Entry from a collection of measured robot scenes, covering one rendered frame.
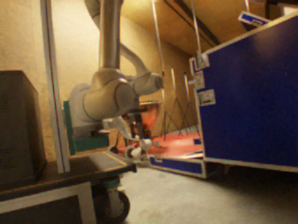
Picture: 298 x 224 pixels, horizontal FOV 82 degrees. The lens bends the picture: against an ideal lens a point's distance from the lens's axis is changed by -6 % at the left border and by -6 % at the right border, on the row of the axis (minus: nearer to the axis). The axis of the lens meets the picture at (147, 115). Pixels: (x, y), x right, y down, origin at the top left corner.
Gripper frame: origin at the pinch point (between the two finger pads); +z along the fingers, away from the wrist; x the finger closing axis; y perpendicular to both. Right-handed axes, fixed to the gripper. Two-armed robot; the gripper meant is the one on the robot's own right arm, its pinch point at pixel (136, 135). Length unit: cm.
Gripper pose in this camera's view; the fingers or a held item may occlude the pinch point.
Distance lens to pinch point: 116.2
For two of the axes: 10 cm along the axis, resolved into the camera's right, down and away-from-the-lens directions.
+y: -9.0, 1.2, -4.2
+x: 4.2, -0.7, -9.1
